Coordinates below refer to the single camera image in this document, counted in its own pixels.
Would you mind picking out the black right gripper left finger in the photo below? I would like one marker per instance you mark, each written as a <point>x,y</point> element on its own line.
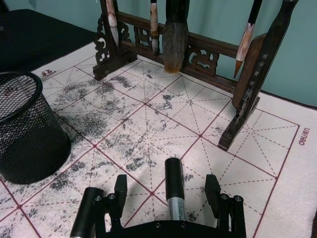
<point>120,191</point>

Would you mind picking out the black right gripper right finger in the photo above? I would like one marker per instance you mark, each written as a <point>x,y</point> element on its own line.
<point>212,192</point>

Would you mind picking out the black cylinder with silver band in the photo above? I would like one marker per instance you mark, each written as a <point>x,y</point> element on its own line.
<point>174,181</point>

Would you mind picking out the white felt mat red grid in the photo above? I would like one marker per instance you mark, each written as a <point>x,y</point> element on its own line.
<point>173,119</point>

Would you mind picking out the dark carved wooden brush rack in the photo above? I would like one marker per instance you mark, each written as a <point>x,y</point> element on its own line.
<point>250,99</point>

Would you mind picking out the black mesh pen holder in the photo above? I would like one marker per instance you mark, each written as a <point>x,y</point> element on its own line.
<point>27,138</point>

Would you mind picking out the large grey brown bristle brush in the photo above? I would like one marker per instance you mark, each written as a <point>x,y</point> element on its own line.
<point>174,39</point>

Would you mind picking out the black table cloth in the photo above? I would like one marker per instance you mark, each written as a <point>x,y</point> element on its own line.
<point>37,37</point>

